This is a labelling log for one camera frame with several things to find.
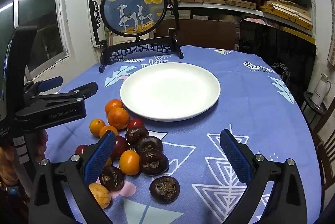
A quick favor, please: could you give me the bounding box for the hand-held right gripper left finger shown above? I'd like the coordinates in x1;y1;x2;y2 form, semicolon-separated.
29;130;117;224

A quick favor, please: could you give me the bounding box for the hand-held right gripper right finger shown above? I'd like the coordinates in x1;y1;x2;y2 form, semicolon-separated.
219;129;305;224

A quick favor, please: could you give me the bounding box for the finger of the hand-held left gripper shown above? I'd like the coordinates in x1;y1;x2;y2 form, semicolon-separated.
30;82;98;103
24;76;63;95

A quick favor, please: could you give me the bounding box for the small red plum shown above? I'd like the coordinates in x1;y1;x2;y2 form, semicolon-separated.
127;118;145;130
113;135;129;159
75;144;89;156

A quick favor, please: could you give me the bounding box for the dark brown water chestnut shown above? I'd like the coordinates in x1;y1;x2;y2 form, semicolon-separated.
135;136;163;155
126;127;149;145
99;166;125;192
139;149;170;176
149;176;180;204

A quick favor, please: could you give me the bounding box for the pale yellow round fruit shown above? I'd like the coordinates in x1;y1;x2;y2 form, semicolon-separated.
88;183;111;209

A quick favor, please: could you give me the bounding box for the mandarin orange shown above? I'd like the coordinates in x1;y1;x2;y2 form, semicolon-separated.
107;107;130;130
105;99;124;115

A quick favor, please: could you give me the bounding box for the white round plate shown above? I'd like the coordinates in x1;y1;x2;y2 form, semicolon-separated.
120;62;221;122

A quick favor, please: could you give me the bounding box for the person's left forearm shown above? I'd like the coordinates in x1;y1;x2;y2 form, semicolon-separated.
0;145;29;224

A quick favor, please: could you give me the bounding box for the person's left hand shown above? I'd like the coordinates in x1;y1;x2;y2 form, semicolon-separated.
35;128;49;163

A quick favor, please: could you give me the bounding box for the blue printed tablecloth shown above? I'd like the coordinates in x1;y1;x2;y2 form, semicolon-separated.
42;44;318;224

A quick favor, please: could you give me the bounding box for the white framed window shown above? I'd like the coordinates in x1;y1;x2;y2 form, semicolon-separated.
0;0;71;78

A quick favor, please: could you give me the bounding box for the wooden chair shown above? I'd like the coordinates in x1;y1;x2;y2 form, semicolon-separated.
311;130;335;188

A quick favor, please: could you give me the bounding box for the round metal stand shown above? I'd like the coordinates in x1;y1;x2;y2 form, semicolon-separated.
301;92;327;133

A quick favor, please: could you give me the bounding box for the round deer screen ornament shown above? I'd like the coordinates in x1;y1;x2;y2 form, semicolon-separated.
87;0;184;74

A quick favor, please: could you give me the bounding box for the black framed panel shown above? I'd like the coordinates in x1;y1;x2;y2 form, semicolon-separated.
238;18;317;106

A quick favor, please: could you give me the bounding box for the white thermos jug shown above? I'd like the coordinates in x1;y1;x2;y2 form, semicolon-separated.
311;73;331;106

